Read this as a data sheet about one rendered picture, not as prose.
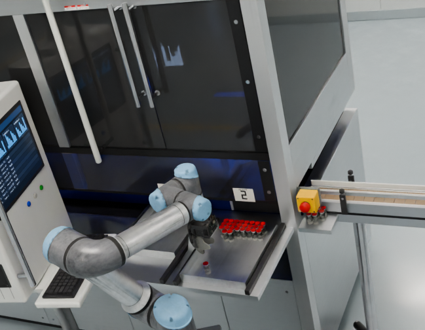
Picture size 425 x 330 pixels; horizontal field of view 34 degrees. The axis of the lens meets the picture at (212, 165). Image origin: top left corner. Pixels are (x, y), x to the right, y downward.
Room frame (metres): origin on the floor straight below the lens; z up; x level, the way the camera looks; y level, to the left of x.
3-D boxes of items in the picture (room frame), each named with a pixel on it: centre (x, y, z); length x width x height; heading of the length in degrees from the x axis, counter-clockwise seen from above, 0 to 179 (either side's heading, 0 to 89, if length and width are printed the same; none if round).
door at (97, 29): (2.55, 0.36, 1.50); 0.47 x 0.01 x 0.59; 60
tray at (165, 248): (2.36, 0.25, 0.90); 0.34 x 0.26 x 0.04; 150
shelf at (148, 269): (2.22, 0.13, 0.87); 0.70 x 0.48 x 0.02; 60
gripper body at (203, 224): (2.01, 0.09, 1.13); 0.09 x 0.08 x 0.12; 60
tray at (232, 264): (2.09, 0.01, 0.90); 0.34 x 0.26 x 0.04; 149
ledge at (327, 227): (2.20, -0.36, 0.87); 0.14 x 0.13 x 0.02; 150
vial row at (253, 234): (2.19, -0.05, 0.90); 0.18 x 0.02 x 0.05; 59
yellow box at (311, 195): (2.17, -0.32, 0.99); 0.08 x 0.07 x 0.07; 150
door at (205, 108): (2.32, -0.03, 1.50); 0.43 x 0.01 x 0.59; 60
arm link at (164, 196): (1.94, 0.16, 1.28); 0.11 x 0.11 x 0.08; 39
